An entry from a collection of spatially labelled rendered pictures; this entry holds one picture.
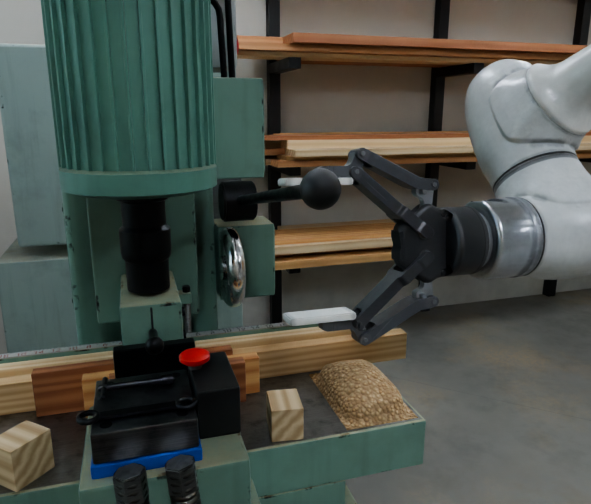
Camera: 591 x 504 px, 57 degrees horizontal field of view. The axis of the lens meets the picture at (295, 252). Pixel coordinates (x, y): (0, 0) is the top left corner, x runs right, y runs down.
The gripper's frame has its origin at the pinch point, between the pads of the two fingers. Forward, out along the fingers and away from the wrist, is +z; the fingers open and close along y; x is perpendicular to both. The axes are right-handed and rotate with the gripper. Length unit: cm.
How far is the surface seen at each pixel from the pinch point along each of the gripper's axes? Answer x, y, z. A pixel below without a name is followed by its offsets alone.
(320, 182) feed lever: 9.9, 6.8, 0.5
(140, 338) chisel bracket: -12.3, -10.5, 15.5
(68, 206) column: -33.5, 4.6, 24.5
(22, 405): -17.4, -18.5, 29.6
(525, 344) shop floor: -193, -85, -187
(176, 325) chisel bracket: -12.2, -9.3, 11.3
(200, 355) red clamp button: 0.8, -9.2, 10.0
